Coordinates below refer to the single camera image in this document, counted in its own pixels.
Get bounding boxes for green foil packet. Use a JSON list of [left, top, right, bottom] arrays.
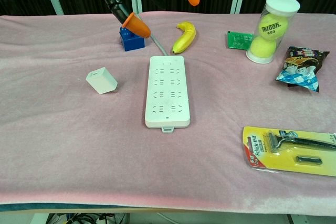
[[226, 30, 255, 51]]

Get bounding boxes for black floor cables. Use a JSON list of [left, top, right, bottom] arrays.
[[47, 212, 130, 224]]

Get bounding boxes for white power strip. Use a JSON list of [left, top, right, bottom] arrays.
[[144, 55, 191, 133]]

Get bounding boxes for white charger cube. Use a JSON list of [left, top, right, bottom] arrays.
[[86, 67, 118, 95]]

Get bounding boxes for yellow tennis ball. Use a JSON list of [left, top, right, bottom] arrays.
[[258, 15, 289, 41], [249, 36, 278, 59]]

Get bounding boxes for grey power strip cable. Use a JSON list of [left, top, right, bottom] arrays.
[[138, 15, 169, 57]]

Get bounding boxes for yellow banana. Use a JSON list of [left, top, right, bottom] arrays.
[[172, 21, 197, 55]]

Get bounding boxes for brown blue snack bag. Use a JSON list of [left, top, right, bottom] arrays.
[[275, 46, 330, 93]]

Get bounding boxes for pink table cloth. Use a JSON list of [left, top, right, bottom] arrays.
[[0, 11, 336, 213]]

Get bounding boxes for blue toy building block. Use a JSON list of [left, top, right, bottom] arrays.
[[119, 26, 146, 52]]

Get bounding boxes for clear tennis ball tube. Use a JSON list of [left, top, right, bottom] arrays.
[[246, 0, 301, 65]]

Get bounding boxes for yellow razor blister pack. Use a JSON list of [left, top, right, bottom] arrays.
[[241, 126, 336, 177]]

